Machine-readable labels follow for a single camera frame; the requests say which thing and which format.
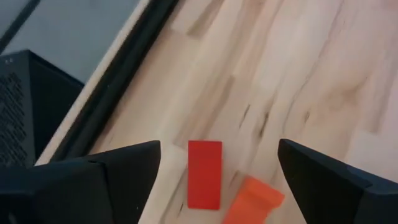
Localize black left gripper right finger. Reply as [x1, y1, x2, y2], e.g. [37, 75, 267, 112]
[277, 138, 398, 224]

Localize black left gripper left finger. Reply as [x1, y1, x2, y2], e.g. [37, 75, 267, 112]
[0, 139, 162, 224]

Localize red rectangular block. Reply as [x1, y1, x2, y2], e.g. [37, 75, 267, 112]
[187, 140, 223, 211]

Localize orange arch block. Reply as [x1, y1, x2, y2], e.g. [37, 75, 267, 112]
[221, 175, 286, 224]

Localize black perforated computer case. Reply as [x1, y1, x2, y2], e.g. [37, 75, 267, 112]
[0, 49, 85, 169]

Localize black aluminium table frame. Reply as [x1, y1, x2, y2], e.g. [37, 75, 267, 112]
[49, 0, 181, 162]

